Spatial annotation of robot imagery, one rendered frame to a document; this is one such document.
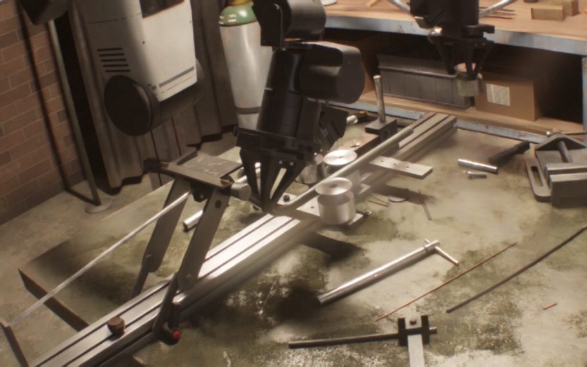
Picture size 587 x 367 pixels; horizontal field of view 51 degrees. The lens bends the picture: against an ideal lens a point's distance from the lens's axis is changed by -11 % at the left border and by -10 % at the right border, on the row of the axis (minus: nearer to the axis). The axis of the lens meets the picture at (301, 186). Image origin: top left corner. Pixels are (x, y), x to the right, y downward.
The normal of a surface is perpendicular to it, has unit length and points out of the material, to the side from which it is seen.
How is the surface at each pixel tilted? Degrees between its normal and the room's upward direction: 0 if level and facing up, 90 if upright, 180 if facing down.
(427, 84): 90
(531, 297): 0
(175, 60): 90
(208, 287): 90
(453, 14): 80
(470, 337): 0
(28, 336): 0
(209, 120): 90
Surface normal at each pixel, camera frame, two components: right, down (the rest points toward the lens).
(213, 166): -0.15, -0.89
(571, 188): -0.16, 0.46
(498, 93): -0.71, 0.40
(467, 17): 0.53, 0.29
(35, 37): 0.72, 0.20
